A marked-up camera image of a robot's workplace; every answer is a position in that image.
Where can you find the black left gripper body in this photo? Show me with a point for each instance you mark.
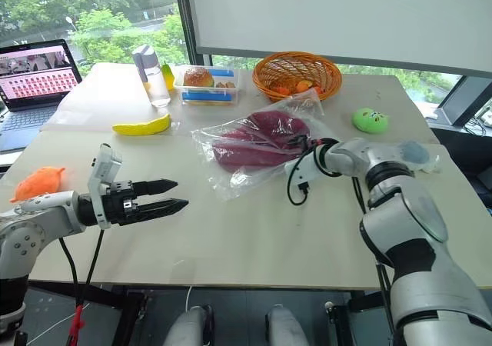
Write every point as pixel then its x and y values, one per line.
pixel 121 203

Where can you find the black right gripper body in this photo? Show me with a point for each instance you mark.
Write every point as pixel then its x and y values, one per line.
pixel 313 147

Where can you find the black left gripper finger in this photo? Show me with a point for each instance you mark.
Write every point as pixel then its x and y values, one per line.
pixel 165 207
pixel 153 186

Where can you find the maroon cap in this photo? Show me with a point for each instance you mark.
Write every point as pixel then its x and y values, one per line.
pixel 253 150

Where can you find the clear plastic bag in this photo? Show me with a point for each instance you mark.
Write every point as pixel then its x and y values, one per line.
pixel 238 180

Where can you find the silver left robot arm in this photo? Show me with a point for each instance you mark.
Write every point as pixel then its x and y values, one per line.
pixel 38 215

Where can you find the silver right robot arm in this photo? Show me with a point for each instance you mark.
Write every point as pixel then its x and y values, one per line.
pixel 423 215

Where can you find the small orange fruit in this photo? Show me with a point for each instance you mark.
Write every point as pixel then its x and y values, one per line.
pixel 283 90
pixel 303 86

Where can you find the yellow toy banana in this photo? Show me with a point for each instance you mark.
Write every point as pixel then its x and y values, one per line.
pixel 142 127

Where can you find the green round plush toy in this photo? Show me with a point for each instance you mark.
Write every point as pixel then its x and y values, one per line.
pixel 371 120

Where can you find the orange woven basket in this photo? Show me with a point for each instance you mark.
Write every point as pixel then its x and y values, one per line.
pixel 269 69

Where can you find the orange plush toy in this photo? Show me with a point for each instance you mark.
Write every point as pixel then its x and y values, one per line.
pixel 38 182

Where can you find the small brown toy pastries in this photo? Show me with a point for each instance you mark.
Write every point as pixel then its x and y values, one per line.
pixel 225 84

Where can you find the clear plastic food box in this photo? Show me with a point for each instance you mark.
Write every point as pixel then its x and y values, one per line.
pixel 178 86

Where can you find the blue white plush toy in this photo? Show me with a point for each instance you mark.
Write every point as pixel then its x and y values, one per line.
pixel 417 154

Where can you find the clear water bottle grey lid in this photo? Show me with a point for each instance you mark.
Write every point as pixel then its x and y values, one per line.
pixel 153 80

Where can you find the yellow toy pear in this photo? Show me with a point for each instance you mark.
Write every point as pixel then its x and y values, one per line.
pixel 168 77

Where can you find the toy hamburger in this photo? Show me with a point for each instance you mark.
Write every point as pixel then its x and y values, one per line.
pixel 198 77

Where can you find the grey robot leg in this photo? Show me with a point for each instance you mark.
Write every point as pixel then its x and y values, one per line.
pixel 192 328
pixel 284 328

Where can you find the white board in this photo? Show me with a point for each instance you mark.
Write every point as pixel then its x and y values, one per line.
pixel 338 19

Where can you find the open laptop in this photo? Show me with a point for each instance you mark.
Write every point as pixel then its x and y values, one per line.
pixel 34 80

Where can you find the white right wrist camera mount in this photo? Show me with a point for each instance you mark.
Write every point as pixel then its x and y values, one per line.
pixel 305 171

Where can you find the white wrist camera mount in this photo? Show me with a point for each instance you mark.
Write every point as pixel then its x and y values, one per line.
pixel 104 169
pixel 305 171

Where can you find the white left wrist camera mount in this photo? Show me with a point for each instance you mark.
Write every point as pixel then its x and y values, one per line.
pixel 104 169

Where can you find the black table frame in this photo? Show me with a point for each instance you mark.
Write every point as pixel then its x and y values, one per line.
pixel 115 298

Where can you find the dark window frame post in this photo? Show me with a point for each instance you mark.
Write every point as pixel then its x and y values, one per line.
pixel 181 15

